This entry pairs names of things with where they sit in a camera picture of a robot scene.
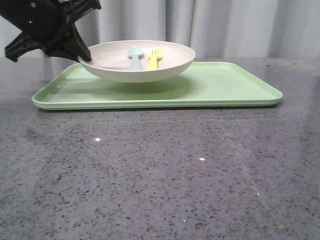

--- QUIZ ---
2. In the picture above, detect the grey pleated curtain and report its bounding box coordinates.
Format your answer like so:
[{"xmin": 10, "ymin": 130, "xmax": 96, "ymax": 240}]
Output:
[{"xmin": 0, "ymin": 0, "xmax": 320, "ymax": 59}]

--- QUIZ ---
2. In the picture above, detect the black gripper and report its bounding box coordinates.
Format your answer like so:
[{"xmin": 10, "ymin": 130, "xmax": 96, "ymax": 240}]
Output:
[{"xmin": 0, "ymin": 0, "xmax": 101, "ymax": 62}]

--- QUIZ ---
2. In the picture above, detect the light green rectangular tray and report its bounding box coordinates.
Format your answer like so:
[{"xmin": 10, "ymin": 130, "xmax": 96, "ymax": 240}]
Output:
[{"xmin": 32, "ymin": 62, "xmax": 283, "ymax": 111}]

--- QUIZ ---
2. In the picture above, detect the light blue plastic spoon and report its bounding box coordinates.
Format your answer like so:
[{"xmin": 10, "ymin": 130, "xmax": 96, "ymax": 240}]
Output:
[{"xmin": 127, "ymin": 46, "xmax": 144, "ymax": 71}]

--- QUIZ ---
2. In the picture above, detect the yellow plastic fork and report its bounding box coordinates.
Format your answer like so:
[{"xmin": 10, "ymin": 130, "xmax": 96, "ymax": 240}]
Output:
[{"xmin": 145, "ymin": 47, "xmax": 163, "ymax": 71}]

